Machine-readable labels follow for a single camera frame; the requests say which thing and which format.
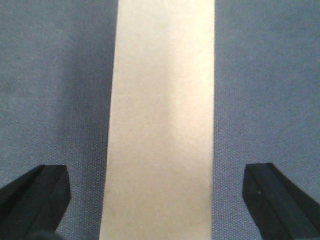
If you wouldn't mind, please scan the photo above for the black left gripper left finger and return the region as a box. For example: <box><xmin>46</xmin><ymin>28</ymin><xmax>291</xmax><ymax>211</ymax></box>
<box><xmin>0</xmin><ymin>165</ymin><xmax>70</xmax><ymax>240</ymax></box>

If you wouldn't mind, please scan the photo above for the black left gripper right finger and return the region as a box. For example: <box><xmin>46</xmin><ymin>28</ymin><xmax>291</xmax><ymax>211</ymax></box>
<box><xmin>242</xmin><ymin>162</ymin><xmax>320</xmax><ymax>240</ymax></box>

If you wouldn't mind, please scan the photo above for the brown cardboard package box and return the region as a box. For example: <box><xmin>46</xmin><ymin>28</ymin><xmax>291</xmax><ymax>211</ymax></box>
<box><xmin>99</xmin><ymin>0</ymin><xmax>215</xmax><ymax>240</ymax></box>

